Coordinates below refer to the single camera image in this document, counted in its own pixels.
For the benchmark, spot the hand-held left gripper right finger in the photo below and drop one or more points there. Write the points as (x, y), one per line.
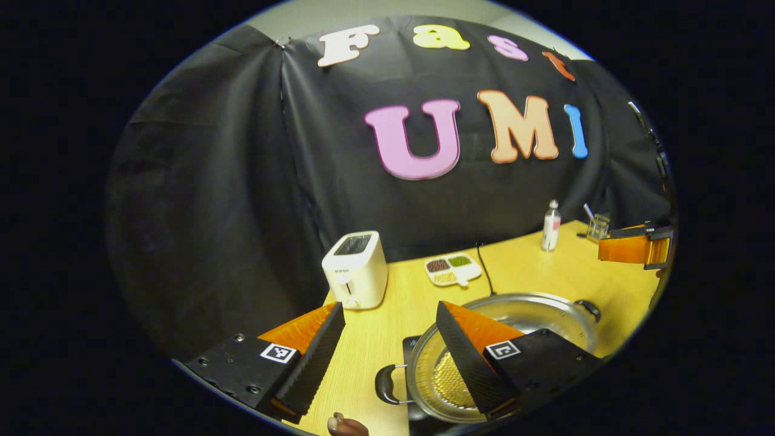
(466, 363)

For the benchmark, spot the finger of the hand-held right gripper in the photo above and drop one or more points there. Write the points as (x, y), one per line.
(629, 231)
(629, 249)

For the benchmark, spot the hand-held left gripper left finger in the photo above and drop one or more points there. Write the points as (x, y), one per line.
(312, 363)

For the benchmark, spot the black induction cooktop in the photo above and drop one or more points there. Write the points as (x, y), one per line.
(415, 345)

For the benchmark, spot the stainless steel pot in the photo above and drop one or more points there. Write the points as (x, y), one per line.
(527, 312)

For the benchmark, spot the pile of yellow soybeans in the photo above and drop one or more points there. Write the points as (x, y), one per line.
(451, 381)

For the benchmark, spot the striped straw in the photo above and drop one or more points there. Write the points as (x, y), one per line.
(588, 211)

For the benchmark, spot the clear bottle with pink label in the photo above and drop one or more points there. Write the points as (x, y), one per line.
(551, 233)

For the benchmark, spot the white divided bean dish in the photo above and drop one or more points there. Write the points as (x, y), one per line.
(454, 272)

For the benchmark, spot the white toaster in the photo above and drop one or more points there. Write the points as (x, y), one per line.
(357, 275)

